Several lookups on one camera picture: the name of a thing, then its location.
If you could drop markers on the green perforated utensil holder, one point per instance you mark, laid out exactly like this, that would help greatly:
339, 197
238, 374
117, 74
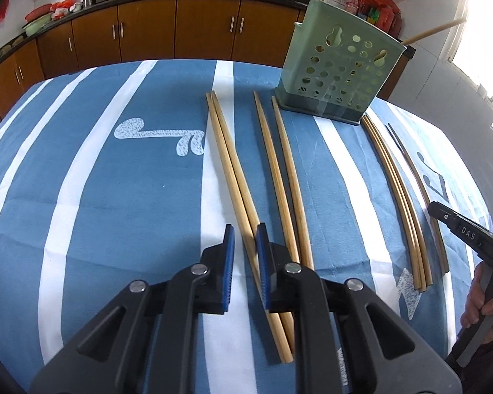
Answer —
312, 20

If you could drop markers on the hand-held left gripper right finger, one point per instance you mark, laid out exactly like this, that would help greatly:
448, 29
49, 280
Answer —
262, 266

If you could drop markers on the red and white bag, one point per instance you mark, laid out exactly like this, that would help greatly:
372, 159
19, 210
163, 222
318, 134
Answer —
63, 6

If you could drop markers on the large red plastic bag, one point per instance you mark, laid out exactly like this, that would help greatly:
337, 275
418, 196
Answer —
380, 0

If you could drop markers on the brown wooden base cabinets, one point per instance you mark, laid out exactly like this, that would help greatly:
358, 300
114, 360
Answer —
148, 28

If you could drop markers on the colourful seasoning boxes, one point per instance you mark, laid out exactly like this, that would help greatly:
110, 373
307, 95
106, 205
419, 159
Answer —
374, 14

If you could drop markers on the large bright window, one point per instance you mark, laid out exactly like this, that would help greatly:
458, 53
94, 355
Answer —
484, 41

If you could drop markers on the green basin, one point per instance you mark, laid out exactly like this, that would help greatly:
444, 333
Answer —
37, 27

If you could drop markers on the red basin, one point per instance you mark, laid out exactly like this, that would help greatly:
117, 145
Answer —
37, 11

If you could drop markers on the light wooden chopstick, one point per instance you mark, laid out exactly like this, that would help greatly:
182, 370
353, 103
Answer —
271, 160
226, 164
394, 188
404, 182
399, 184
236, 164
293, 180

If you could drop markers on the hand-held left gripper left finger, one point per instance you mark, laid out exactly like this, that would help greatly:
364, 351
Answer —
230, 262

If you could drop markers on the blue white striped tablecloth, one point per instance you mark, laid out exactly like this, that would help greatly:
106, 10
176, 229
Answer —
107, 213

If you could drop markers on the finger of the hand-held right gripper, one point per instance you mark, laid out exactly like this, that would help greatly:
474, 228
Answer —
464, 230

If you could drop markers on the dark brown chopstick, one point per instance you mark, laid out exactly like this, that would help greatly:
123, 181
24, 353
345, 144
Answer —
423, 188

